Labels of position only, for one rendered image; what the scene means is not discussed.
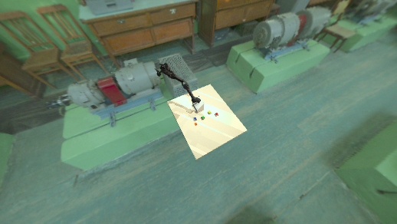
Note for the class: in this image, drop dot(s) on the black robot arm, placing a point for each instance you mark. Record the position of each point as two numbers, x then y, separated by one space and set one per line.
186 86

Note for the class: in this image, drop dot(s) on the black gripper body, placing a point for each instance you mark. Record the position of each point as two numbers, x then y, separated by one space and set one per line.
163 70

